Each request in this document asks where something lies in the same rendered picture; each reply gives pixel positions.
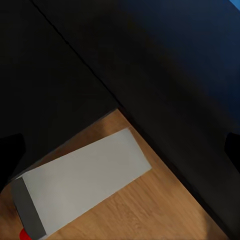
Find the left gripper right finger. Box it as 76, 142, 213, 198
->
224, 133, 240, 173

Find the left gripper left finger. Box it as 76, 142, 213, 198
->
0, 133, 26, 193

